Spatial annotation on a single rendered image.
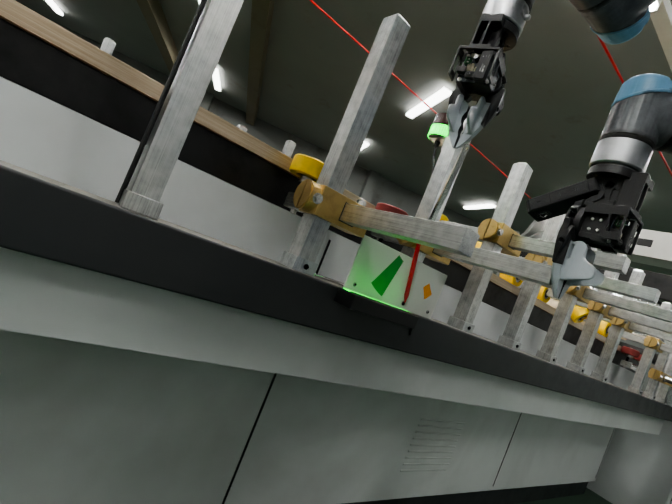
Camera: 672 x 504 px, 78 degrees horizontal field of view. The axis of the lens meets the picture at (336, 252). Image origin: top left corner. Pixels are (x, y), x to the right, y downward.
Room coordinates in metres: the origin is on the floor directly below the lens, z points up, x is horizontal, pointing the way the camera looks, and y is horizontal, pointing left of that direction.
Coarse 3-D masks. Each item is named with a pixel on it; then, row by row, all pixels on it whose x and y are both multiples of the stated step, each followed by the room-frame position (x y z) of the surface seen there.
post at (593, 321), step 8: (608, 272) 1.45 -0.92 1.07; (592, 312) 1.45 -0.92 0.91; (592, 320) 1.44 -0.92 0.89; (600, 320) 1.45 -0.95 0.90; (584, 328) 1.45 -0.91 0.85; (592, 328) 1.44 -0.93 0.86; (584, 336) 1.45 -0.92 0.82; (592, 336) 1.44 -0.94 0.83; (584, 344) 1.44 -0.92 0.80; (592, 344) 1.45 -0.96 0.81; (576, 352) 1.45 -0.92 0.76; (584, 352) 1.43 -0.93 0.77; (576, 360) 1.44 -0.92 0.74; (584, 360) 1.44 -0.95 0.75
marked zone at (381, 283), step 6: (396, 258) 0.78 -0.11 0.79; (390, 264) 0.77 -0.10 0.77; (396, 264) 0.78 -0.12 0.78; (384, 270) 0.77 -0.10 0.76; (390, 270) 0.78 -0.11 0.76; (396, 270) 0.79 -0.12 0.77; (378, 276) 0.76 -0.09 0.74; (384, 276) 0.77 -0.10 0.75; (390, 276) 0.78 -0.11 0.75; (372, 282) 0.76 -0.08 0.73; (378, 282) 0.77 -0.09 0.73; (384, 282) 0.78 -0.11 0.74; (378, 288) 0.77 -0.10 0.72; (384, 288) 0.78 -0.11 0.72
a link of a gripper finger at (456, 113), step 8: (456, 104) 0.70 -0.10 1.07; (464, 104) 0.72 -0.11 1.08; (448, 112) 0.69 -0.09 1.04; (456, 112) 0.71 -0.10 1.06; (464, 112) 0.72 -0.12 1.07; (448, 120) 0.70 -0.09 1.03; (456, 120) 0.72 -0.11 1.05; (448, 128) 0.73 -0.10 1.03; (456, 128) 0.72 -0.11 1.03; (456, 136) 0.72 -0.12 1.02
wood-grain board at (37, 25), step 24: (0, 0) 0.54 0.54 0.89; (24, 24) 0.56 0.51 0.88; (48, 24) 0.58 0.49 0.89; (72, 48) 0.60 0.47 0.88; (96, 48) 0.61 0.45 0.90; (120, 72) 0.64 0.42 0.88; (216, 120) 0.74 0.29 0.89; (240, 144) 0.77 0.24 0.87; (264, 144) 0.80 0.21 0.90; (288, 168) 0.84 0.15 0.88; (504, 288) 1.42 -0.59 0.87; (552, 312) 1.67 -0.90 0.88; (600, 336) 2.03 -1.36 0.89
